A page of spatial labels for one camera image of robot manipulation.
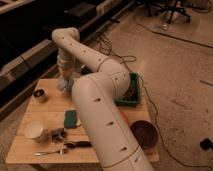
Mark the crumpled metal clip pile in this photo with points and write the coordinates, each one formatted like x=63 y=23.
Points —
x=58 y=135

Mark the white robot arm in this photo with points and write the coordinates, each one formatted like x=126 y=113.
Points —
x=94 y=98

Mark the black handled utensil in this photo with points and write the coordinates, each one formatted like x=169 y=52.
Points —
x=82 y=144

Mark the beige ribbed gripper body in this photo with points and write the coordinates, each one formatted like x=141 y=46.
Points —
x=65 y=67

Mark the black shelf rack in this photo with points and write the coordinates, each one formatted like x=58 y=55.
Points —
x=24 y=27

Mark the green sponge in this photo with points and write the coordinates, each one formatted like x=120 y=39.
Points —
x=70 y=119

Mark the silver fork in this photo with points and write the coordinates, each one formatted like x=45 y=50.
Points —
x=60 y=151

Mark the wooden table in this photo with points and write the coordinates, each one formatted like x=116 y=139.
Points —
x=32 y=143

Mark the office chair base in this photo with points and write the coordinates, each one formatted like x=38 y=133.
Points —
x=175 y=7

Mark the small metal tin can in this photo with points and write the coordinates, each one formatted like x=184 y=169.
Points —
x=40 y=96

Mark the light blue towel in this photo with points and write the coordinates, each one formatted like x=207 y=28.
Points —
x=65 y=85

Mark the black power adapter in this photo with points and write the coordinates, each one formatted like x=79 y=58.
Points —
x=206 y=144

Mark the green plastic bin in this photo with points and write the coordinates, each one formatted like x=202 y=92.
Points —
x=132 y=97

